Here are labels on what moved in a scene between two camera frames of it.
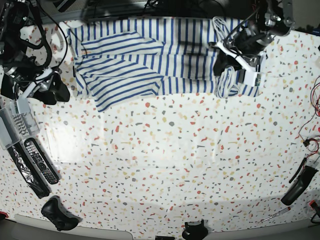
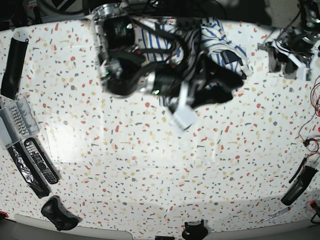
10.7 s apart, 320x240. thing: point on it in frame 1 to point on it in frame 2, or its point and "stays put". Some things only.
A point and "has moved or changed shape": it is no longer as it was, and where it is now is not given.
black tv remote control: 41,160 stays put
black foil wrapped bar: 30,174 stays put
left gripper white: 57,91 to 216,85
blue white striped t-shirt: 120,63 has moved or changed shape
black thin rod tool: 304,161 stays put
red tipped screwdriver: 286,209 stays put
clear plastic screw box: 14,126 stays put
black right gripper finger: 224,60 to 289,66
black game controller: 54,210 stays put
